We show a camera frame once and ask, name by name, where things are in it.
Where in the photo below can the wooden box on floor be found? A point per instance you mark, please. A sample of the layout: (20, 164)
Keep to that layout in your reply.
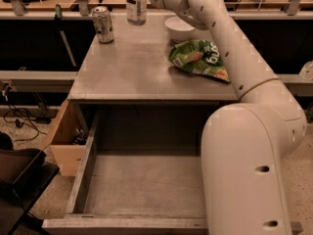
(61, 138)

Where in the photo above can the grey metal cabinet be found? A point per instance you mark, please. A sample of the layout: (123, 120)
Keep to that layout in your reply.
(129, 90)

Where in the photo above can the grey open drawer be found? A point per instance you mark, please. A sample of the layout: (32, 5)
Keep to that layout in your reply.
(136, 188)

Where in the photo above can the clear plastic water bottle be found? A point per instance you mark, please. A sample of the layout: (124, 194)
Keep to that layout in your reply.
(136, 11)

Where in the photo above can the white ceramic bowl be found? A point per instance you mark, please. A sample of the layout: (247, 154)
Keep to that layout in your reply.
(179, 31)

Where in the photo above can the silver 7up soda can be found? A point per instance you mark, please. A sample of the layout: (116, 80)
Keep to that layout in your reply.
(103, 24)

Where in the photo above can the green chip bag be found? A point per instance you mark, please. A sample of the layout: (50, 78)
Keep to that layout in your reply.
(200, 57)

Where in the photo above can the black chair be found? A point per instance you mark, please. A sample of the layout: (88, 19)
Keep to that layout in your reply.
(24, 176)

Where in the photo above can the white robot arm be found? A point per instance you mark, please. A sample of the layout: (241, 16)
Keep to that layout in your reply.
(242, 144)

